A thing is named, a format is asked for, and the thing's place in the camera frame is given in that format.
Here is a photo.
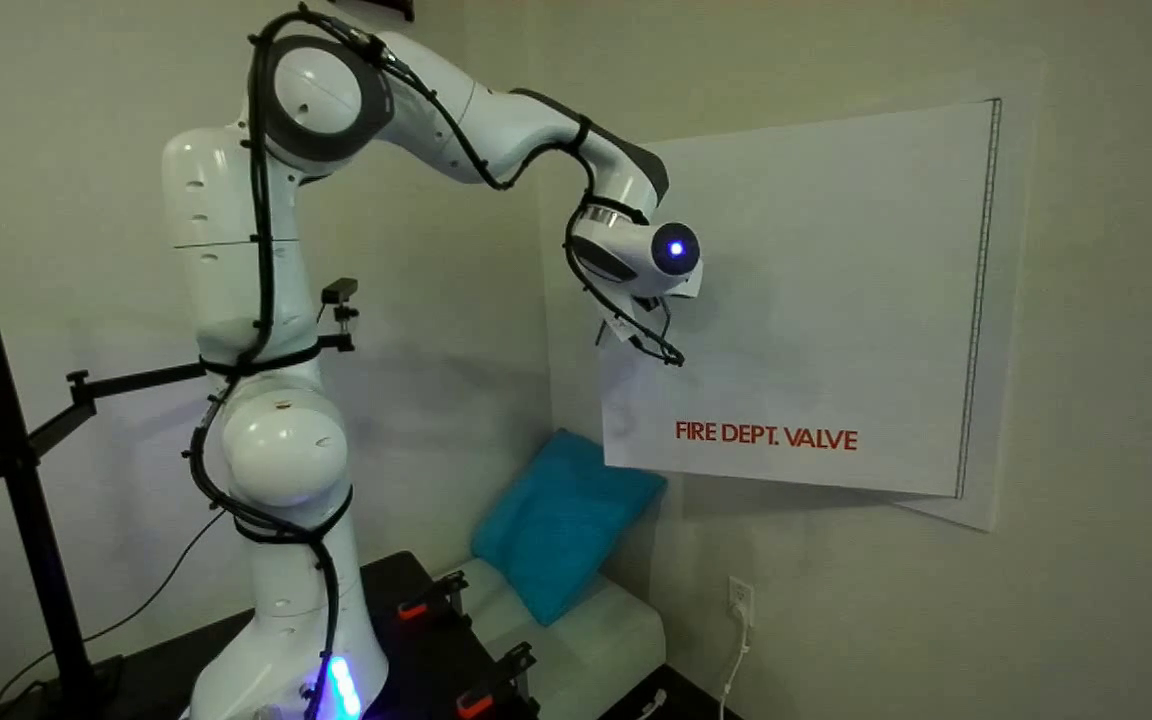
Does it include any black camera tripod stand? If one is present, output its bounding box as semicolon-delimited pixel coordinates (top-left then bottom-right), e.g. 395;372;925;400
0;335;200;720

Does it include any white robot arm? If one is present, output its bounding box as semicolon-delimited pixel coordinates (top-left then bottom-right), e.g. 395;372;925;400
163;9;705;720

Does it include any white cable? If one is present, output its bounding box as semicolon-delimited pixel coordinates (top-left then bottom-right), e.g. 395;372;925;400
716;606;757;720

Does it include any teal cushion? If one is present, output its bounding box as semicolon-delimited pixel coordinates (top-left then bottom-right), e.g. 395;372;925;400
474;427;665;628

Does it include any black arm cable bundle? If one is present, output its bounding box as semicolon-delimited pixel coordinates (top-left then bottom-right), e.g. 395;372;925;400
186;6;690;674

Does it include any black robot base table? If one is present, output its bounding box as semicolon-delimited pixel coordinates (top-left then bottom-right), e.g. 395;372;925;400
0;552;742;720

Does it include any white wall outlet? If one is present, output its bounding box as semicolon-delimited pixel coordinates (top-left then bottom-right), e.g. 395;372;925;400
730;575;757;626

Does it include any white fire valve door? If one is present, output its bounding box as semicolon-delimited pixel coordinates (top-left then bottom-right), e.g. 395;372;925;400
602;102;1002;497

